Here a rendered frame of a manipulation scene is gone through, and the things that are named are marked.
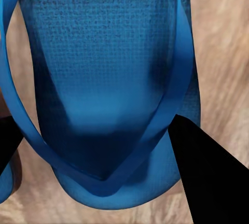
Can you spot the sandal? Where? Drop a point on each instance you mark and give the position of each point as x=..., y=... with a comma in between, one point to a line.
x=109, y=77
x=7, y=180

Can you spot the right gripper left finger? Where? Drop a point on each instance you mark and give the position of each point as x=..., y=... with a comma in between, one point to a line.
x=10, y=139

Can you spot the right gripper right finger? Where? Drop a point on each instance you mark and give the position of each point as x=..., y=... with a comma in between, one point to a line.
x=215, y=182

